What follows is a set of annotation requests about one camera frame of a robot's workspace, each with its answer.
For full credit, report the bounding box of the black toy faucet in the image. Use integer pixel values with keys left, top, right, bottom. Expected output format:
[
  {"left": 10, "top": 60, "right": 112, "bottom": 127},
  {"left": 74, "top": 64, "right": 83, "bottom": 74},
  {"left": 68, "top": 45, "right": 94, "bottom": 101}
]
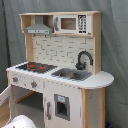
[{"left": 76, "top": 51, "right": 93, "bottom": 70}]

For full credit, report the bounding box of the red oven knob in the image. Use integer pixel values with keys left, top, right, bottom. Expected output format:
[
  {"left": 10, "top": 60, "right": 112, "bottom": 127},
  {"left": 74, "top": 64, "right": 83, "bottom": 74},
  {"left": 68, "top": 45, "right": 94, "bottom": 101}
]
[
  {"left": 12, "top": 77, "right": 18, "bottom": 83},
  {"left": 31, "top": 81, "right": 37, "bottom": 88}
]

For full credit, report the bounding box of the metal toy sink basin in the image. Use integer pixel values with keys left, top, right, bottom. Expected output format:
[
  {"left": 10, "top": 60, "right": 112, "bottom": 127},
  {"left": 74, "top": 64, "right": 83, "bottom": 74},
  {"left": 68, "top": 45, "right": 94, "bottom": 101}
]
[{"left": 52, "top": 68, "right": 92, "bottom": 81}]

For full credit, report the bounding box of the wooden toy kitchen unit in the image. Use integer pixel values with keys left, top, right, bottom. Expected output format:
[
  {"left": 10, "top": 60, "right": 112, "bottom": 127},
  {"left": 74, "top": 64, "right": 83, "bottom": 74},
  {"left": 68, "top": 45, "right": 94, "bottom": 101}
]
[{"left": 5, "top": 10, "right": 115, "bottom": 128}]

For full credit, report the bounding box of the white toy oven door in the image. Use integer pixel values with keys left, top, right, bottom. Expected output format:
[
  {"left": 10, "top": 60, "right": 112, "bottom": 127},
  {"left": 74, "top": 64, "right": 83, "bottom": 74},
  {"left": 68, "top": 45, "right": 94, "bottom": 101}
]
[{"left": 0, "top": 86, "right": 12, "bottom": 106}]

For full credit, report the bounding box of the grey toy range hood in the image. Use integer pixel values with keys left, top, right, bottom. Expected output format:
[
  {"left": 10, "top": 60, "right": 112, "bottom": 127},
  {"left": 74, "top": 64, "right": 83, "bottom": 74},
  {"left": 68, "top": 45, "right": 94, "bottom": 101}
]
[{"left": 24, "top": 16, "right": 52, "bottom": 35}]

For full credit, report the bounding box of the white toy microwave door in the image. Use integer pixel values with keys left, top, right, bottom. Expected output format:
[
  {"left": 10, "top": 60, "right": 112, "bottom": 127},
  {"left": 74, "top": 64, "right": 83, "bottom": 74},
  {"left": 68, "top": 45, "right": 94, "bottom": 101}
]
[{"left": 54, "top": 15, "right": 91, "bottom": 34}]

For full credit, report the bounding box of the red right oven knob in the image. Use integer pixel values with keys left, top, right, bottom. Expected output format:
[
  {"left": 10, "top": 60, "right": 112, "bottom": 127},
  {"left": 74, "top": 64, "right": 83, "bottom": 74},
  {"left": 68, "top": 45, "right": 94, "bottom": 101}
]
[{"left": 31, "top": 81, "right": 37, "bottom": 88}]

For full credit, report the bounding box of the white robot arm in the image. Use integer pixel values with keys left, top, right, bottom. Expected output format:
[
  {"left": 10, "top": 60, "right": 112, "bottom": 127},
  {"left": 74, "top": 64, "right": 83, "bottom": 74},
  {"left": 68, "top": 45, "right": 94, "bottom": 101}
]
[{"left": 2, "top": 115, "right": 36, "bottom": 128}]

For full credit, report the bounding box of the red left oven knob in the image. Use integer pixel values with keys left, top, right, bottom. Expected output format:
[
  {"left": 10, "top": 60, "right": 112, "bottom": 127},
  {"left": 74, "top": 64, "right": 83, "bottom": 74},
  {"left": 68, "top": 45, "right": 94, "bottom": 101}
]
[{"left": 12, "top": 77, "right": 18, "bottom": 83}]

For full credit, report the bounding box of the black toy stovetop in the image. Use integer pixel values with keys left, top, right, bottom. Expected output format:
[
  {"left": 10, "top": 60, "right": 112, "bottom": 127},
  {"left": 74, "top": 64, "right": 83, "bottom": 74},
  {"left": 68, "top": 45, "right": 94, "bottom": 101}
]
[{"left": 18, "top": 62, "right": 55, "bottom": 73}]

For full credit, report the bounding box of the white cabinet door with dispenser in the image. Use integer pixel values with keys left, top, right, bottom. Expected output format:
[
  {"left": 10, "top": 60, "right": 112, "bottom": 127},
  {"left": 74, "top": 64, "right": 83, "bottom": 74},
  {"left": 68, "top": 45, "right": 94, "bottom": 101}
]
[{"left": 44, "top": 82, "right": 82, "bottom": 128}]

